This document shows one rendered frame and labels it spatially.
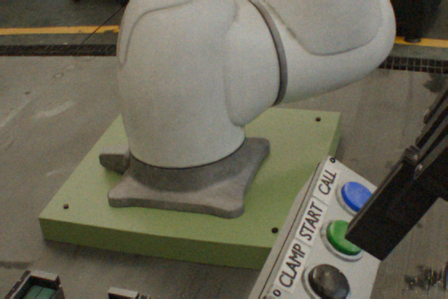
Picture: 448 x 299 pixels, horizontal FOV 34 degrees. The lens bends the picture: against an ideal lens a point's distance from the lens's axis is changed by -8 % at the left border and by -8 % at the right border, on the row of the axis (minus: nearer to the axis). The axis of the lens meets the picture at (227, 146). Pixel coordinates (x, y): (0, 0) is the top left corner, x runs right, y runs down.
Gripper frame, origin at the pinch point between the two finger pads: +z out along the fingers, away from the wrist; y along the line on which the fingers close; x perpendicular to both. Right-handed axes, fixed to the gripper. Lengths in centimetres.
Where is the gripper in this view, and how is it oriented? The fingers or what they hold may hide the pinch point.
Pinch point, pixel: (397, 205)
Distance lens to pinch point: 44.3
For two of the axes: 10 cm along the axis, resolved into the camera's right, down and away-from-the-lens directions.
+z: -4.4, 6.9, 5.8
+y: -3.1, 4.9, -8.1
